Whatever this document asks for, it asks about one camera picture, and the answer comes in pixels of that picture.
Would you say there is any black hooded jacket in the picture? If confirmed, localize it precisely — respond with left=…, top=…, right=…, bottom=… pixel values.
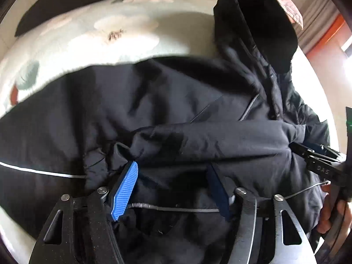
left=1, top=0, right=329, bottom=263

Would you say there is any person's right hand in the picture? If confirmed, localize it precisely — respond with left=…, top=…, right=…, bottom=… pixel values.
left=317, top=184, right=351, bottom=236

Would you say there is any beige curtain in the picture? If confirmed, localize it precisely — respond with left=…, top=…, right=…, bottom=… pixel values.
left=295, top=0, right=340, bottom=54

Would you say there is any floral green bedspread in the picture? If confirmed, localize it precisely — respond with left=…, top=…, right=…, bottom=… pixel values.
left=1, top=0, right=330, bottom=263

